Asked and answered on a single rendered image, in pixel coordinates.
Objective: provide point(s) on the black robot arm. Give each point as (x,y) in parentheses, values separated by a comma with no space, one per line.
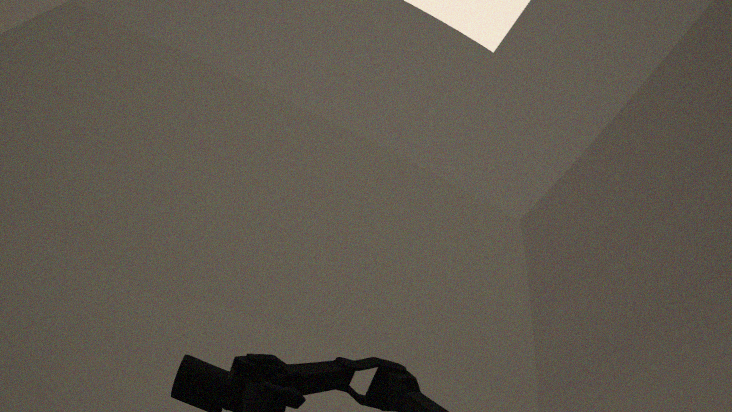
(264,383)

